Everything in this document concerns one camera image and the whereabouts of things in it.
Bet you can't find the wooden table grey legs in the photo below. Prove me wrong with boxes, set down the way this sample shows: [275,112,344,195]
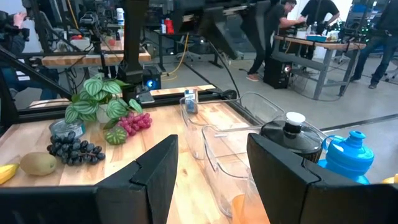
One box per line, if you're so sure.
[272,33,368,101]

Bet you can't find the red toy grape bunch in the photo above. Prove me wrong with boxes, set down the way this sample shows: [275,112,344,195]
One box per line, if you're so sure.
[116,111,154,137]

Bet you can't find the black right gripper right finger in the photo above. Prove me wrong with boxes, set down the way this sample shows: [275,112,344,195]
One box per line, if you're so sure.
[246,133,398,224]

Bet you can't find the green striped leafy plant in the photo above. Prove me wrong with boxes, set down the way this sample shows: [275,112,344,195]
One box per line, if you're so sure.
[63,73,144,146]

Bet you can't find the yellow hanging cable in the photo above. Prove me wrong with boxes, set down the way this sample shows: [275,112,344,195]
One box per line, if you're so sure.
[160,32,191,82]

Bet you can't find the wooden work table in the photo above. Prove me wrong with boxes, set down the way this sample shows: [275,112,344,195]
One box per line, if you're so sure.
[41,39,152,68]

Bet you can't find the yellow toy banana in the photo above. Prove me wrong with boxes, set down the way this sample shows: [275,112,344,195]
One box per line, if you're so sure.
[0,162,21,185]

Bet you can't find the red bottle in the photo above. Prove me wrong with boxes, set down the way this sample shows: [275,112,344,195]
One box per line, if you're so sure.
[164,17,175,35]

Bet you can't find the person's hand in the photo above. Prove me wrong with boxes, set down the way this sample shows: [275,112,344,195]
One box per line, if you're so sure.
[12,11,29,29]

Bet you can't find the small silver blue-label can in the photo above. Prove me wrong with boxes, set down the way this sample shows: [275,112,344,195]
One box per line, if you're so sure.
[183,88,200,114]

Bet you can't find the person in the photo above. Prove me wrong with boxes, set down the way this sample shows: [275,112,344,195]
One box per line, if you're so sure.
[0,10,60,101]
[299,0,341,60]
[246,0,308,83]
[350,0,398,90]

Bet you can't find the dark toy grape bunch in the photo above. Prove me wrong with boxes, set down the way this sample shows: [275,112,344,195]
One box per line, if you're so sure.
[45,131,107,166]

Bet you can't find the black computer tower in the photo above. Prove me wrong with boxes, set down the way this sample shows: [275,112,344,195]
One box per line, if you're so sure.
[262,57,294,90]

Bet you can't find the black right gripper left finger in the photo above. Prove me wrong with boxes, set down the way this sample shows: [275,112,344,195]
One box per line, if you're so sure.
[0,134,180,224]

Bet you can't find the clear bottle black cap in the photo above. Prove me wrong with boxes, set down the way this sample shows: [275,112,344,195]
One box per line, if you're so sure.
[259,111,325,163]

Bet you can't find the silver tin can teal side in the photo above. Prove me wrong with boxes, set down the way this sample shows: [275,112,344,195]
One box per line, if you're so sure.
[48,118,87,140]

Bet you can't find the white bottle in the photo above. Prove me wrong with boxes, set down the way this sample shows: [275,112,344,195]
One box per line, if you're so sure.
[115,7,126,26]

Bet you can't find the clear plastic bin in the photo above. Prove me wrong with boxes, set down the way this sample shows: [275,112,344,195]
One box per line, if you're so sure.
[201,122,312,218]
[179,91,287,162]

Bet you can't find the brown toy kiwi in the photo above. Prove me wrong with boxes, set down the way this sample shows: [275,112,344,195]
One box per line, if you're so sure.
[19,151,58,177]

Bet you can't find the orange translucent plastic bin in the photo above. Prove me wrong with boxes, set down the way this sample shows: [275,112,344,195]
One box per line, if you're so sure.
[231,194,272,224]

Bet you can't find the black box blue light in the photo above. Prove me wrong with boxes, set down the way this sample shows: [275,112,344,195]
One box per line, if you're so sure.
[142,66,162,91]

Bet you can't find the black table frame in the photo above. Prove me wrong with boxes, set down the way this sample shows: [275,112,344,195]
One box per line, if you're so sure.
[0,46,239,128]

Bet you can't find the blue plastic bottle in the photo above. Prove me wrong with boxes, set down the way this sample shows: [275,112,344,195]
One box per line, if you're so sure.
[316,130,376,185]

